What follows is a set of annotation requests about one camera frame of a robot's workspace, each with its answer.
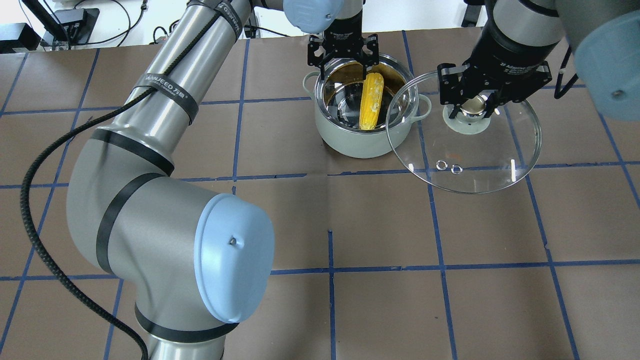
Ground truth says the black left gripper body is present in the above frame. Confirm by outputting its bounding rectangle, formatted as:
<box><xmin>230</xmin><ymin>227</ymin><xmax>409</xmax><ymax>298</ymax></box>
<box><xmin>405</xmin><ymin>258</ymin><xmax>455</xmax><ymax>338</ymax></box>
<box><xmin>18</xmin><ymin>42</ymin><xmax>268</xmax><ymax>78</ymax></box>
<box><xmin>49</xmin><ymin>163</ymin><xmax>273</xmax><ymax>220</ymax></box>
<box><xmin>322</xmin><ymin>13</ymin><xmax>362</xmax><ymax>60</ymax></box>

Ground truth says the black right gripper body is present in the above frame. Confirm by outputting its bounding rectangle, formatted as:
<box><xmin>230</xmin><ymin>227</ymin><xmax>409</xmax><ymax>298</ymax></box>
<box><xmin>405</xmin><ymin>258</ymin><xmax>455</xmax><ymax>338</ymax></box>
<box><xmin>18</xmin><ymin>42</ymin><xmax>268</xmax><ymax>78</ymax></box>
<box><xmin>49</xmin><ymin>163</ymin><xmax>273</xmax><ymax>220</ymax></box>
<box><xmin>437</xmin><ymin>54</ymin><xmax>553</xmax><ymax>105</ymax></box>

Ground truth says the yellow corn cob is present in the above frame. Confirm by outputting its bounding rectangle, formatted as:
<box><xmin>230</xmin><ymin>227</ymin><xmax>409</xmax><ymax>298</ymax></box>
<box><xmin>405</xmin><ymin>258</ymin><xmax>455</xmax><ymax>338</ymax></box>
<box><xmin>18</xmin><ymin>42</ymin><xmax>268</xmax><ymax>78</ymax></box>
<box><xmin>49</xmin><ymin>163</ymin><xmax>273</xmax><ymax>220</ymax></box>
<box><xmin>359</xmin><ymin>72</ymin><xmax>385</xmax><ymax>132</ymax></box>

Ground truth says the clear glass pot lid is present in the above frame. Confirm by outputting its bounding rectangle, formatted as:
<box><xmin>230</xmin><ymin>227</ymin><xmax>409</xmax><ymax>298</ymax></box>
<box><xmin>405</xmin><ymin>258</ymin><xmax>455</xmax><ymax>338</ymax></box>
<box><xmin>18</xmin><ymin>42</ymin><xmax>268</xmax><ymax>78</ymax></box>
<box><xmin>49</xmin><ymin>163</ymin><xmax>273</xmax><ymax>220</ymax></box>
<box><xmin>384</xmin><ymin>71</ymin><xmax>542</xmax><ymax>194</ymax></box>

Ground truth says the pale green cooking pot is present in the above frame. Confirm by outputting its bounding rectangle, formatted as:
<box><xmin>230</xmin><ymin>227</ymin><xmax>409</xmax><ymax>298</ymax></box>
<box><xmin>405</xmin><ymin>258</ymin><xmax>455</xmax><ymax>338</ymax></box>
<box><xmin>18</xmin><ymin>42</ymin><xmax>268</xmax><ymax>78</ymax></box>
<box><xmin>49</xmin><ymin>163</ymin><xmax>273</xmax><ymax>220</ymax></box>
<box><xmin>307</xmin><ymin>54</ymin><xmax>432</xmax><ymax>158</ymax></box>

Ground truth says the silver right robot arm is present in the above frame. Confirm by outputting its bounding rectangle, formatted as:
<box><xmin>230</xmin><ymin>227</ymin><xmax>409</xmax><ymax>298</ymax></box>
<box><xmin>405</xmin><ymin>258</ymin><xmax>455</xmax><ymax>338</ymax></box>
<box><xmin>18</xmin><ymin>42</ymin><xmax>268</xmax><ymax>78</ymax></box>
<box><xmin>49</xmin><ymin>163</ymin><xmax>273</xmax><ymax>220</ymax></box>
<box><xmin>437</xmin><ymin>0</ymin><xmax>639</xmax><ymax>122</ymax></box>

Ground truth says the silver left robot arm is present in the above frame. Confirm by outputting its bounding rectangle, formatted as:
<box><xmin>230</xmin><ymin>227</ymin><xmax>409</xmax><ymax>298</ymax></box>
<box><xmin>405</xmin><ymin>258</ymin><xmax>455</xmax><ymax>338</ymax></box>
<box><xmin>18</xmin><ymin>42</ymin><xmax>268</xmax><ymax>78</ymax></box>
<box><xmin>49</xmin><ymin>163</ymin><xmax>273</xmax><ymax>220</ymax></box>
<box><xmin>173</xmin><ymin>37</ymin><xmax>395</xmax><ymax>360</ymax></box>

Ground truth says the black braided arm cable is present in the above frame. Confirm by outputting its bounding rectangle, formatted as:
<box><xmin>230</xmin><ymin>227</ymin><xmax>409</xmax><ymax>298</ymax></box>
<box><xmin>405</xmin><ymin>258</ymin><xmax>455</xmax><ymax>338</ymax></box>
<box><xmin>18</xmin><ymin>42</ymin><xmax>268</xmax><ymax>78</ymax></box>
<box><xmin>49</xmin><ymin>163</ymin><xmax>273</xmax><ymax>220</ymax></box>
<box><xmin>19</xmin><ymin>0</ymin><xmax>236</xmax><ymax>360</ymax></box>

